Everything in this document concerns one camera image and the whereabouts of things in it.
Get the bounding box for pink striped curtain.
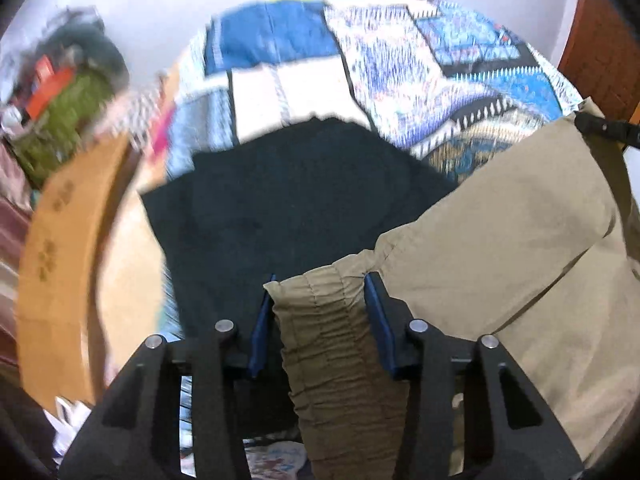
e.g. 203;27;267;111
1;142;32;375

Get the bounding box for orange box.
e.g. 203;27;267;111
25;67;75;119

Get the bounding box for black folded garment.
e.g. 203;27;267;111
136;115;461;436

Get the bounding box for green storage basket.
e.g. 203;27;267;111
9;70;114;188

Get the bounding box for white crumpled papers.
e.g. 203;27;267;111
43;396;92;466

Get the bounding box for blue patchwork quilt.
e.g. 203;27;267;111
157;0;582;182

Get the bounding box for wooden wardrobe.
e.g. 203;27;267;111
559;0;639;122

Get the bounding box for wooden lap desk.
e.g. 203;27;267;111
15;134;160;413

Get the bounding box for khaki brown pants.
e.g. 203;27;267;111
267;116;639;479

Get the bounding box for grey plush pillow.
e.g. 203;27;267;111
48;23;130;92

